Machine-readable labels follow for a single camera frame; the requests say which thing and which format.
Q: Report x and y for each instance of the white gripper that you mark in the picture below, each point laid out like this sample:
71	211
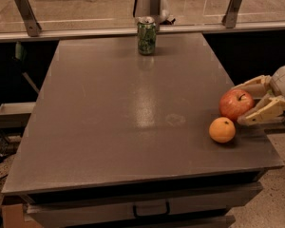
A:
270	108

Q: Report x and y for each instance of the left metal rail bracket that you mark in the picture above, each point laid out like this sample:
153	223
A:
31	24

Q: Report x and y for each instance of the grey drawer with handle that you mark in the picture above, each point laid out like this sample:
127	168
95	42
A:
192	208

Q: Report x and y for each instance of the right metal rail bracket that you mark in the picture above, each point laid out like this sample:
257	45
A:
229	20

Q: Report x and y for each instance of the metal rail bracket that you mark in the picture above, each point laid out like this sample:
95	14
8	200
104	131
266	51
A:
229	20
31	24
155	11

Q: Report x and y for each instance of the horizontal metal rail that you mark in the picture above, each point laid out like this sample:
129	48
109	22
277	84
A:
69	34

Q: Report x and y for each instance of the middle metal rail bracket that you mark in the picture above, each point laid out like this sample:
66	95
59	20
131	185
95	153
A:
155	11

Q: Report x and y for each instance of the green soda can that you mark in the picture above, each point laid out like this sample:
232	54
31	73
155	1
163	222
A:
146	35

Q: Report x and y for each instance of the orange fruit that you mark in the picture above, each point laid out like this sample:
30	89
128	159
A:
222	130

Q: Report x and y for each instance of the red apple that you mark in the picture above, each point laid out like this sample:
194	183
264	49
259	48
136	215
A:
234	103

